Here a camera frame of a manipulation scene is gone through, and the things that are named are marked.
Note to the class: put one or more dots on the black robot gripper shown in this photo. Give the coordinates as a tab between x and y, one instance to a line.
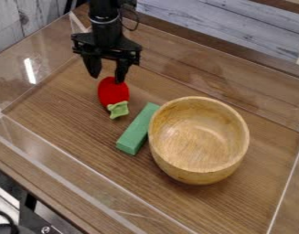
123	49

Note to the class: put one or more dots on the red plush strawberry toy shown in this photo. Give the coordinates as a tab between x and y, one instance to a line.
114	97

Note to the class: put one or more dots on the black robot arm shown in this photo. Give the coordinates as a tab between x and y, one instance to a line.
106	19

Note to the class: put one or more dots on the green rectangular block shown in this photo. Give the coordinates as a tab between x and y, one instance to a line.
135	134

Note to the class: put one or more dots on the light wooden bowl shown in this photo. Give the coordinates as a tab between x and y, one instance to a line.
199	139

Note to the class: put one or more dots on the clear acrylic corner bracket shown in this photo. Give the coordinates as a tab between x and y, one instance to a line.
79	30

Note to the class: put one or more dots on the black table leg frame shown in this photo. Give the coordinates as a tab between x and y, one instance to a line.
31	220

